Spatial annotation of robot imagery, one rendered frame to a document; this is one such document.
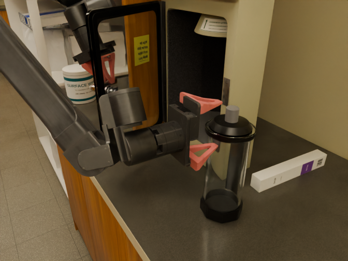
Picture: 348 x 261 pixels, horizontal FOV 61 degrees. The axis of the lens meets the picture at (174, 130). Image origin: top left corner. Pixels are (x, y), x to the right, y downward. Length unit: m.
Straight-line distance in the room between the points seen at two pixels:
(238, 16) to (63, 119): 0.42
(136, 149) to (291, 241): 0.42
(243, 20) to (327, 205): 0.50
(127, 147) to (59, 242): 1.61
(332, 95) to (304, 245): 0.53
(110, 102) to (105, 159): 0.09
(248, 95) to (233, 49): 0.14
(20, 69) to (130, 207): 0.41
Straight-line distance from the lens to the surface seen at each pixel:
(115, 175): 0.88
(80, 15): 0.81
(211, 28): 0.79
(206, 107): 0.52
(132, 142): 0.48
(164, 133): 0.50
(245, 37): 0.71
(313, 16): 1.09
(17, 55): 0.55
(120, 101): 0.48
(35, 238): 2.13
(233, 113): 0.61
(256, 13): 0.73
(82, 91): 1.36
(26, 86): 0.54
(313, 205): 0.84
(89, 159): 0.49
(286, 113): 1.19
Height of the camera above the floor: 1.46
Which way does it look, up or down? 28 degrees down
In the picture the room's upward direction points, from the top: straight up
